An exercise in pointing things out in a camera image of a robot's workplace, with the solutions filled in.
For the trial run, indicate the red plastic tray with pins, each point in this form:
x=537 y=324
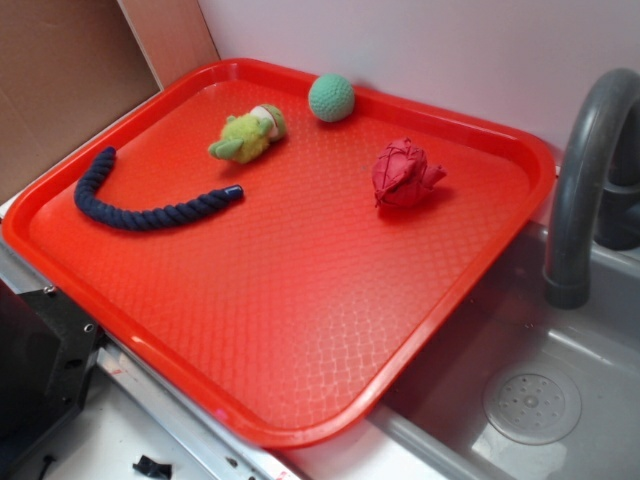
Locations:
x=275 y=294

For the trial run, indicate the red crumpled cloth ball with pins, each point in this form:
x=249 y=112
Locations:
x=402 y=177

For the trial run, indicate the green plush toy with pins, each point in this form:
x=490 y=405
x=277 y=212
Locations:
x=246 y=137

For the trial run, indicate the green knitted ball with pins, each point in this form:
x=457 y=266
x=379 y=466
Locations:
x=331 y=98

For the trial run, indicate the grey plastic sink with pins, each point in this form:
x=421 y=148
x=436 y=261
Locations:
x=431 y=423

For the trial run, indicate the grey plastic faucet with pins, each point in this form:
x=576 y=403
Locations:
x=597 y=194

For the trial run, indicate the round sink drain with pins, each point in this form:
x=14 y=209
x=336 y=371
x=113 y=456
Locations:
x=532 y=403

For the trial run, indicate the black tape scrap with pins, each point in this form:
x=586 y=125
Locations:
x=152 y=469

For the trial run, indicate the brown cardboard panel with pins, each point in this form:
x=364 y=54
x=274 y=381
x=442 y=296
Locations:
x=69 y=69

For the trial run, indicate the black metal bracket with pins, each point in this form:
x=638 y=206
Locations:
x=49 y=347

